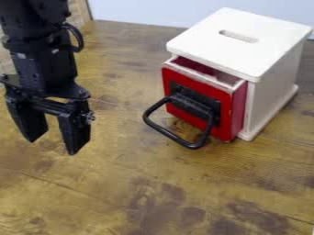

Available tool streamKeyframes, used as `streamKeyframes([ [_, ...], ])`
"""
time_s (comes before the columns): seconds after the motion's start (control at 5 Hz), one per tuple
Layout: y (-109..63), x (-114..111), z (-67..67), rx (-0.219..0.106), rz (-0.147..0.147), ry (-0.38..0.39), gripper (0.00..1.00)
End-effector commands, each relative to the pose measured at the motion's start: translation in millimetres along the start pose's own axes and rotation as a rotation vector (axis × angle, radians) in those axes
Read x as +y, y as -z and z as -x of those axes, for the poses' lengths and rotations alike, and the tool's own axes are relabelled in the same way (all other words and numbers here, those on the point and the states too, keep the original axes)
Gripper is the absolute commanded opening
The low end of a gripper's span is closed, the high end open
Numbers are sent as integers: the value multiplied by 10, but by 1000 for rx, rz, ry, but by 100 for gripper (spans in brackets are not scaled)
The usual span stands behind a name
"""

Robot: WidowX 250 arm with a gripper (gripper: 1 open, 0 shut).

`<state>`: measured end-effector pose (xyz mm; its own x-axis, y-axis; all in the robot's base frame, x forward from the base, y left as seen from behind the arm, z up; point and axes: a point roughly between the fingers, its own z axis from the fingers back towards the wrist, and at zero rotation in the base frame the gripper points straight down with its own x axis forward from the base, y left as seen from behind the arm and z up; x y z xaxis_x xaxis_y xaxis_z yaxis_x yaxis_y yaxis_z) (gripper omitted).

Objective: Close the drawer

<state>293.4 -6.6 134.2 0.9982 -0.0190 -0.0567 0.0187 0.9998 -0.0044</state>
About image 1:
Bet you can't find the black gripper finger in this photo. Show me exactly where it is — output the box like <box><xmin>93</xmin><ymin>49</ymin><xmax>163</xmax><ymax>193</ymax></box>
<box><xmin>58</xmin><ymin>100</ymin><xmax>95</xmax><ymax>155</ymax></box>
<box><xmin>6</xmin><ymin>95</ymin><xmax>48</xmax><ymax>142</ymax></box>

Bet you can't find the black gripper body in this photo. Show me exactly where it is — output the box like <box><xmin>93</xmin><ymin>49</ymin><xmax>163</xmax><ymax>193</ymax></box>
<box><xmin>0</xmin><ymin>30</ymin><xmax>93</xmax><ymax>116</ymax></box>

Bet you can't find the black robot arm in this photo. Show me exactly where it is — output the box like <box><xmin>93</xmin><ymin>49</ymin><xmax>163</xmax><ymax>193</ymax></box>
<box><xmin>0</xmin><ymin>0</ymin><xmax>94</xmax><ymax>155</ymax></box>

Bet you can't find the red drawer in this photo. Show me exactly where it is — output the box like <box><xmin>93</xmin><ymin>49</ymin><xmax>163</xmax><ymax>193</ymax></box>
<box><xmin>162</xmin><ymin>56</ymin><xmax>248</xmax><ymax>141</ymax></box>

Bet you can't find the white wooden cabinet box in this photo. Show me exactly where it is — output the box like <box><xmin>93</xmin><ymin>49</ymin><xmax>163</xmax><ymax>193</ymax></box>
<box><xmin>167</xmin><ymin>7</ymin><xmax>313</xmax><ymax>140</ymax></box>

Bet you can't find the black cable loop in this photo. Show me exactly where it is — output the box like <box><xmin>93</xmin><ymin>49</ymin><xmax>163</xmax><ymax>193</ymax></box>
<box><xmin>56</xmin><ymin>22</ymin><xmax>86</xmax><ymax>53</ymax></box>

